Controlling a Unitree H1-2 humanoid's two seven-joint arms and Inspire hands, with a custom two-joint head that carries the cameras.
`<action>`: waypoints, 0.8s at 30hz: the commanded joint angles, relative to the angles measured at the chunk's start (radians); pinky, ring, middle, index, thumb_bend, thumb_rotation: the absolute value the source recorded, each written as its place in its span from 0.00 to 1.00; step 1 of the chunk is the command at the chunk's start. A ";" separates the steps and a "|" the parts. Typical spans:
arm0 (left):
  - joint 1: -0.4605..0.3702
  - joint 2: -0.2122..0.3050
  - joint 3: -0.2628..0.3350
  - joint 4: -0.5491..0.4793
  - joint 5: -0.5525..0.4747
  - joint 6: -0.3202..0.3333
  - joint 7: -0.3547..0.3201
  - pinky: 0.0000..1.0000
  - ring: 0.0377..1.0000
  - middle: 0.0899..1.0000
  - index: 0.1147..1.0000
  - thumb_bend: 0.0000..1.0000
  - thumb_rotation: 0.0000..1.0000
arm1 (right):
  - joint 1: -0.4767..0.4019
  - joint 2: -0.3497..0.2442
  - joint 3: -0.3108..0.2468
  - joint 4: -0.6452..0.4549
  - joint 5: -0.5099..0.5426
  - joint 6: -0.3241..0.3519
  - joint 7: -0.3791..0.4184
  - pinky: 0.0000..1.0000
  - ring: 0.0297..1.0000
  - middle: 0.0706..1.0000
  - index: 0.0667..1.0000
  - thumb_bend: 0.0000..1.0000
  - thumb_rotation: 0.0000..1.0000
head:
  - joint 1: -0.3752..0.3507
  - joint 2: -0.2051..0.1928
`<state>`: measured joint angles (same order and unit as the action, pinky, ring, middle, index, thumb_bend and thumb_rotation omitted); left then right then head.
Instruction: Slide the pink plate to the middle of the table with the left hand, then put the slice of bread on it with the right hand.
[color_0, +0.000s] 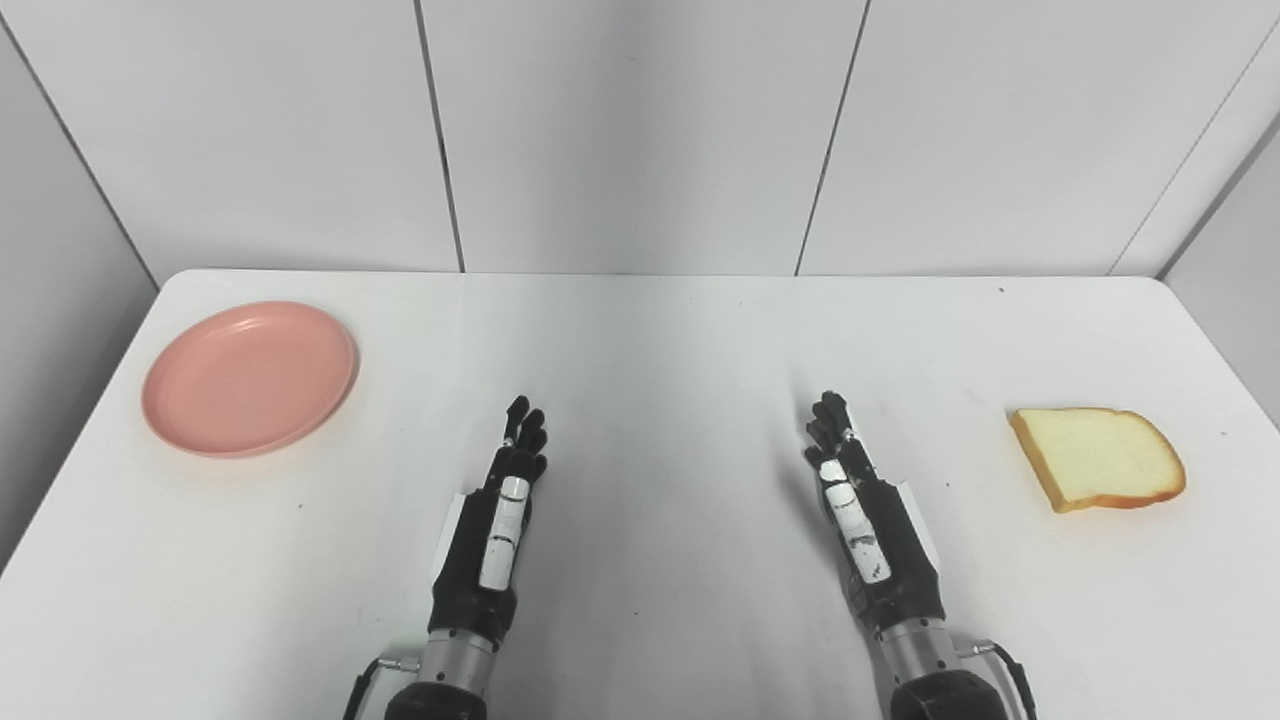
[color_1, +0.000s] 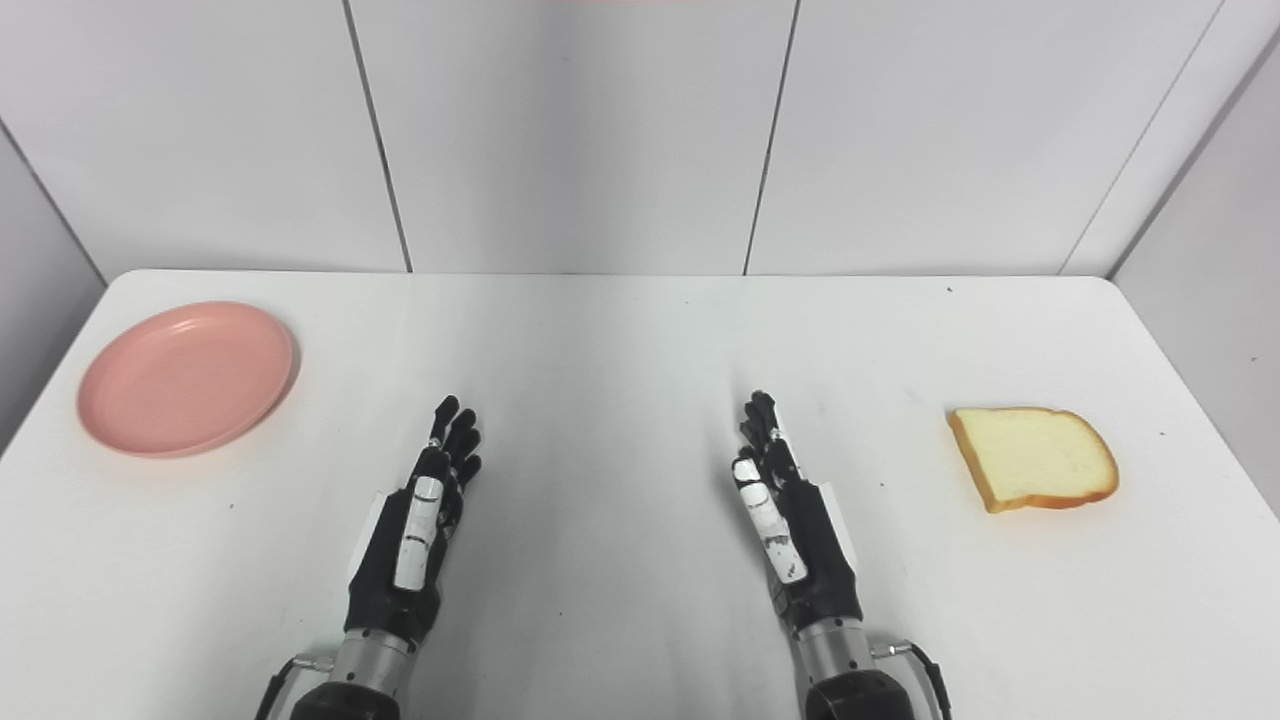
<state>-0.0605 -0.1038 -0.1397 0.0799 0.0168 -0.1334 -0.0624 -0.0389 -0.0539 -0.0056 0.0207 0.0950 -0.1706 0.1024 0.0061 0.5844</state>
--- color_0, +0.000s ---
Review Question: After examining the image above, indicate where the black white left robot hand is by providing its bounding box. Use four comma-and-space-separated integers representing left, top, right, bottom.
430, 395, 550, 642

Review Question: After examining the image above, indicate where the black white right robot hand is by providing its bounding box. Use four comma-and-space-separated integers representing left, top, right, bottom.
803, 390, 947, 637

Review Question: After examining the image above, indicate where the slice of white bread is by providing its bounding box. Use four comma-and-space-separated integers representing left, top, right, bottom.
1008, 407, 1188, 514

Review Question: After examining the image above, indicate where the pink round plate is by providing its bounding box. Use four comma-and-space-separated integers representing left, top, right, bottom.
141, 301, 360, 459

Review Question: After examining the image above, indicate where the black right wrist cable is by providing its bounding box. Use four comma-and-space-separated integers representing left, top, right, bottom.
958, 640, 1039, 720

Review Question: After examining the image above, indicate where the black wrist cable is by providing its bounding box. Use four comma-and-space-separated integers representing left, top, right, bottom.
342, 654, 421, 720
958, 640, 1039, 720

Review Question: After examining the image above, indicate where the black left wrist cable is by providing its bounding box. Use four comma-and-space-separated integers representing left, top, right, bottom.
342, 654, 421, 720

